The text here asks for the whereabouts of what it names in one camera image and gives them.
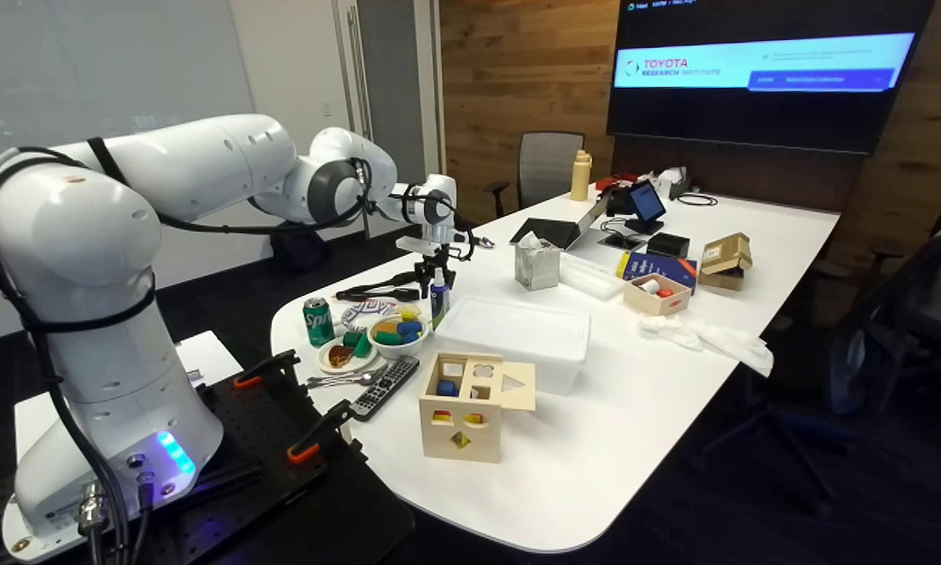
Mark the white plate with orange toy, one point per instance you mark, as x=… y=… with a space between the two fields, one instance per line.
x=342 y=359

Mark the small black marker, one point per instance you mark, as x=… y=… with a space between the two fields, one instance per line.
x=480 y=242

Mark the large wall television screen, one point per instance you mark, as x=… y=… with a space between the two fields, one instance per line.
x=770 y=74

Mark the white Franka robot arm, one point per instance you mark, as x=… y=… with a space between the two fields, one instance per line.
x=82 y=271

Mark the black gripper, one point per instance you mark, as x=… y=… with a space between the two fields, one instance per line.
x=438 y=245

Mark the green soda can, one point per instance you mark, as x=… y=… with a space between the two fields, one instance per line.
x=317 y=323

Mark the white bowl with coloured blocks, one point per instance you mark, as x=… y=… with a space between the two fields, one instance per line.
x=396 y=333

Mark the grey door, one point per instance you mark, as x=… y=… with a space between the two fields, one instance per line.
x=392 y=74

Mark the black mount with orange clamps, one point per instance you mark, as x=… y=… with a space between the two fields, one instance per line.
x=272 y=436

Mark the clear plastic storage bin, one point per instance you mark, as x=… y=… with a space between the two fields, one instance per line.
x=516 y=336

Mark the wooden shape sorter lid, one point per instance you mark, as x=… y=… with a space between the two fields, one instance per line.
x=516 y=389

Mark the small black box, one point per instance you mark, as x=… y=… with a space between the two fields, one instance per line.
x=668 y=242

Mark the small black tablet display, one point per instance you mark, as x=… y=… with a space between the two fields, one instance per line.
x=648 y=202

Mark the yellow mustard bottle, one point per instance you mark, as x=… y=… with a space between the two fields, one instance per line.
x=580 y=176

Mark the black mesh office chair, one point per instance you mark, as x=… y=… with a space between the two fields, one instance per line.
x=911 y=316

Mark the open brown cardboard box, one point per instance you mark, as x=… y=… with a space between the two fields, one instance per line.
x=726 y=258

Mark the small wooden tray with blocks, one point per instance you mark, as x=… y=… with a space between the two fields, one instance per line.
x=656 y=296

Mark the wall whiteboard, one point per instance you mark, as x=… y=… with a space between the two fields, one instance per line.
x=106 y=65

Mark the grey tissue box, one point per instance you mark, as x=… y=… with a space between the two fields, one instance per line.
x=538 y=265

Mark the white plastic bag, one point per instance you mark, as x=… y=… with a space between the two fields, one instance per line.
x=707 y=341

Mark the black backpack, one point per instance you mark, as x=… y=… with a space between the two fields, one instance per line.
x=299 y=252

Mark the blue printed box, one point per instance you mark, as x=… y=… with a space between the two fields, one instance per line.
x=659 y=268

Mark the grey office chair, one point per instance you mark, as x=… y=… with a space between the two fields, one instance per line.
x=546 y=169

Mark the black remote control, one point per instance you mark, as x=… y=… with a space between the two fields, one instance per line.
x=385 y=389

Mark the clear plastic container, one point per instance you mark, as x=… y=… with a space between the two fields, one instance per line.
x=593 y=279

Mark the wooden shape sorter box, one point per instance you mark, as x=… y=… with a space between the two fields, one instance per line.
x=461 y=412

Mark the green toy block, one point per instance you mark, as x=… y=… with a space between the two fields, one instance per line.
x=358 y=343

